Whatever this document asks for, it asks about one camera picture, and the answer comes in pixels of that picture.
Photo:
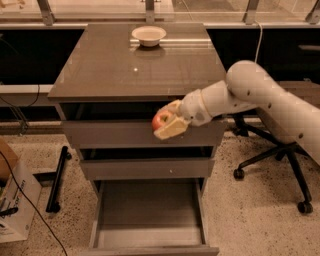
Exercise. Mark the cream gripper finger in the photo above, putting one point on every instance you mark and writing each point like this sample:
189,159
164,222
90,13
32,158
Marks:
173,108
174,126

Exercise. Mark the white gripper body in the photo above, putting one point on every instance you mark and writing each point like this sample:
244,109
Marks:
193,107

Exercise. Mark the red apple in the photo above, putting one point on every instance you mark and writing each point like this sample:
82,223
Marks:
160,119

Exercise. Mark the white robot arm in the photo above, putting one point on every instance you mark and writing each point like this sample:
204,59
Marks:
246,86

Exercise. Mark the grey drawer cabinet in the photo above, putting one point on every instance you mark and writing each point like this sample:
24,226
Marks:
110,77

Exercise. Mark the grey middle drawer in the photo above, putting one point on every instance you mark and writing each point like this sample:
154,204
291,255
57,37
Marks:
147,168

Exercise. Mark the grey top drawer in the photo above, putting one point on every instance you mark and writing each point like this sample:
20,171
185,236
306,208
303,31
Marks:
137,134

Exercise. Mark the grey open bottom drawer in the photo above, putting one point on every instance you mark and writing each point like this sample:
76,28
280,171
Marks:
161,217

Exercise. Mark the white paper bowl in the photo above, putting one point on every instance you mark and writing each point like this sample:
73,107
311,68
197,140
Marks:
149,36

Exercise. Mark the grey office chair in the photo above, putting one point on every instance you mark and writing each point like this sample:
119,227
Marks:
284,147

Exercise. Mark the black metal bar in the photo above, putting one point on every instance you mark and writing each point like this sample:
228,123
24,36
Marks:
53,205

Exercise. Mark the brown cardboard box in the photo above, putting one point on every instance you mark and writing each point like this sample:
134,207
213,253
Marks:
8,160

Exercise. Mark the white cardboard box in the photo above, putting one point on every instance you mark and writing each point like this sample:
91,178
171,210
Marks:
15,226

